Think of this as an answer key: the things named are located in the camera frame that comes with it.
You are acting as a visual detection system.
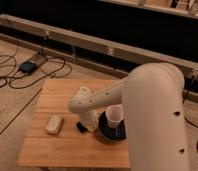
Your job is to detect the translucent plastic cup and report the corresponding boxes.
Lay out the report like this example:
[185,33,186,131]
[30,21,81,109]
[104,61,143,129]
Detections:
[105,105,124,128]

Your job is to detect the black floor cable right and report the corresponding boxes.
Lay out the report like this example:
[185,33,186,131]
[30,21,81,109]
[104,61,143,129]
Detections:
[181,78,198,166]

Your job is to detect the black bowl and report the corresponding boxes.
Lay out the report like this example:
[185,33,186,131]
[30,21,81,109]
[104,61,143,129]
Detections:
[98,112,127,141]

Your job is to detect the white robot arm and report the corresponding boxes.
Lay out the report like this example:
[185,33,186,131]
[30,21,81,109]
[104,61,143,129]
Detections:
[69,63,190,171]

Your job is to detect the white rectangular block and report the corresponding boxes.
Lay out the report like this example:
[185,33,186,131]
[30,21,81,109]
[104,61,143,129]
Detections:
[45,115,63,134]

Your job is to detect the wooden table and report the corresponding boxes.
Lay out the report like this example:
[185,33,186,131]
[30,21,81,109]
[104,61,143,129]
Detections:
[18,79,130,169]

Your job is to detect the wooden floor rail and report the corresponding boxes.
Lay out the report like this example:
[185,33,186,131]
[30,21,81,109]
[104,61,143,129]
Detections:
[0,13,198,101]

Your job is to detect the black eraser block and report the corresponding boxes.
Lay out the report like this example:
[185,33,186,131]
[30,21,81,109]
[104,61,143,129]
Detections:
[76,122,88,133]

